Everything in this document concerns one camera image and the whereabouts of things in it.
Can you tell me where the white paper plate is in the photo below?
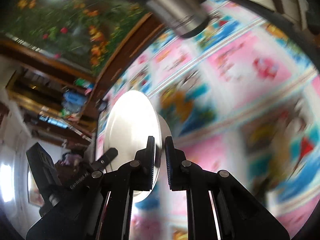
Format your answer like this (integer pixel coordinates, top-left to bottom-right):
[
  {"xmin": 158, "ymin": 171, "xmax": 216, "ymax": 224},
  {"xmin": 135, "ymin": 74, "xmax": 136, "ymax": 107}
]
[{"xmin": 104, "ymin": 90, "xmax": 171, "ymax": 187}]

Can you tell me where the blue thermos jug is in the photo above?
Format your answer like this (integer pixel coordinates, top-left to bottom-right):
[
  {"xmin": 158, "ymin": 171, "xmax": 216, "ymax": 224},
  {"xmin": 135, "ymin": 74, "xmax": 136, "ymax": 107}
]
[{"xmin": 63, "ymin": 90, "xmax": 87, "ymax": 107}]

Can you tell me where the small black device on table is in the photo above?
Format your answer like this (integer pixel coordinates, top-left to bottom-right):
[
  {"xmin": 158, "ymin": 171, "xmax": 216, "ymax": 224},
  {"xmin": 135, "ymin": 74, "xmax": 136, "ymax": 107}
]
[{"xmin": 97, "ymin": 100, "xmax": 108, "ymax": 113}]

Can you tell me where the colourful fruit pattern tablecloth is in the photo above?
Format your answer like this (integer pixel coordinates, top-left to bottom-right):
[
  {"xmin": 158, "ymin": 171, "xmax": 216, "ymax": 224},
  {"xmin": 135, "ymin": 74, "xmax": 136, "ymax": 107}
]
[{"xmin": 96, "ymin": 0, "xmax": 319, "ymax": 239}]

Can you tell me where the stainless steel thermos bottle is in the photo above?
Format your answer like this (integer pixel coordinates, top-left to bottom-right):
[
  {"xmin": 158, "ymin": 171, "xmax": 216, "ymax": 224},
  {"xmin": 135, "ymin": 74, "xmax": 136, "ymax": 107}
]
[{"xmin": 137, "ymin": 0, "xmax": 210, "ymax": 38}]

